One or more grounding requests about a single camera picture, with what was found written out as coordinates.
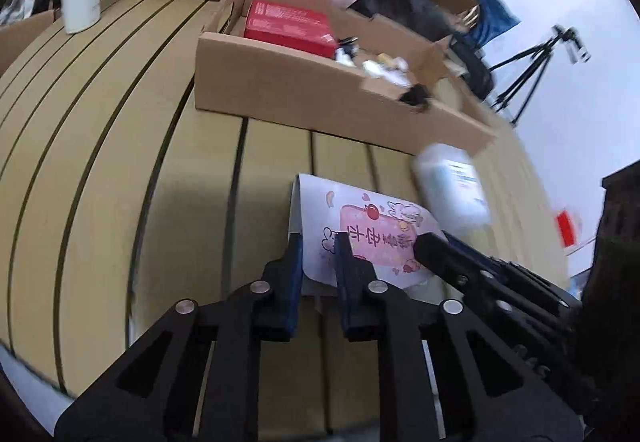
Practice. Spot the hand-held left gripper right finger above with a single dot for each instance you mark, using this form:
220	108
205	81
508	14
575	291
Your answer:
345	267

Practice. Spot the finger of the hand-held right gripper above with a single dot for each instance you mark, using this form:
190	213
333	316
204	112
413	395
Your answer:
440	254
475	252

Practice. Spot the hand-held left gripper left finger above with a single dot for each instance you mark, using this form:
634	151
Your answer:
295	262

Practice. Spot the pink cartoon card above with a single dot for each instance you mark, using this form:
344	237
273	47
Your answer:
365	227

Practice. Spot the large translucent white bottle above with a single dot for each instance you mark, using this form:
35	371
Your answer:
450	187

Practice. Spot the red box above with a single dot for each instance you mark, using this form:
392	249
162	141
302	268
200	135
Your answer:
287	25

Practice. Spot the red object on floor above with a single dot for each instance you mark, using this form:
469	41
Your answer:
568	227

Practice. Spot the black suitcase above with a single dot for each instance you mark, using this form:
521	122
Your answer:
475	67

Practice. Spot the blue cloth bag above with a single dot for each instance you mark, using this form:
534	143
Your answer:
495	17

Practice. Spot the black clothing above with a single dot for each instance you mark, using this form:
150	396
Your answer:
400	7

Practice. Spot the black tripod with camera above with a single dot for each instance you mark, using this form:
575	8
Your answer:
530	72

